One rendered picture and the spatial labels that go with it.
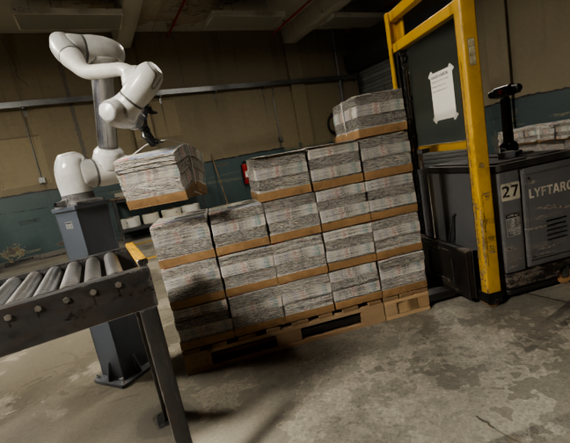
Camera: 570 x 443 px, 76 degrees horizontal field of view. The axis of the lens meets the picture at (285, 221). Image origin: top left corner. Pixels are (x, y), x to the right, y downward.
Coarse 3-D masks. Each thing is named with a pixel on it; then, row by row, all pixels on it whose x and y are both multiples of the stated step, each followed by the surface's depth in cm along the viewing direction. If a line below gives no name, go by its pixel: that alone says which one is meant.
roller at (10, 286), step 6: (6, 282) 124; (12, 282) 125; (18, 282) 129; (0, 288) 116; (6, 288) 116; (12, 288) 119; (0, 294) 109; (6, 294) 112; (0, 300) 105; (6, 300) 109
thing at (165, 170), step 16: (128, 160) 159; (144, 160) 159; (160, 160) 158; (176, 160) 159; (128, 176) 162; (144, 176) 162; (160, 176) 162; (176, 176) 162; (128, 192) 166; (144, 192) 165; (160, 192) 165
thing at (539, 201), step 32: (512, 160) 202; (544, 160) 202; (448, 192) 243; (512, 192) 201; (544, 192) 205; (448, 224) 251; (512, 224) 204; (544, 224) 208; (512, 256) 207; (544, 256) 211; (512, 288) 209
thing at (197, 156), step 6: (192, 150) 182; (192, 156) 181; (198, 156) 190; (198, 162) 189; (198, 168) 187; (198, 174) 187; (204, 174) 197; (198, 180) 185; (204, 180) 196; (198, 192) 188; (204, 192) 192
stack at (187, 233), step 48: (336, 192) 199; (192, 240) 187; (240, 240) 191; (288, 240) 199; (336, 240) 202; (192, 288) 190; (288, 288) 200; (336, 288) 205; (192, 336) 194; (240, 336) 199; (288, 336) 204
